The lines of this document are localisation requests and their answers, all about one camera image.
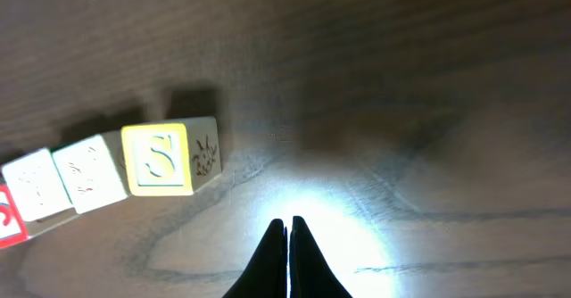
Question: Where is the green N wooden block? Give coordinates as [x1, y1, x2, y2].
[1, 148, 79, 236]

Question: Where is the yellow-top wooden block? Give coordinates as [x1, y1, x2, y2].
[120, 116, 222, 196]

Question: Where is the plain green-edge wooden block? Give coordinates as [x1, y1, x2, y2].
[52, 130, 130, 214]

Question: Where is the red-framed number three block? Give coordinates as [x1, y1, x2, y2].
[0, 184, 29, 249]

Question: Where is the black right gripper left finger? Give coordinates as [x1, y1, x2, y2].
[223, 219, 287, 298]

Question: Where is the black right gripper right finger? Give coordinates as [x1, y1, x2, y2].
[289, 216, 352, 298]

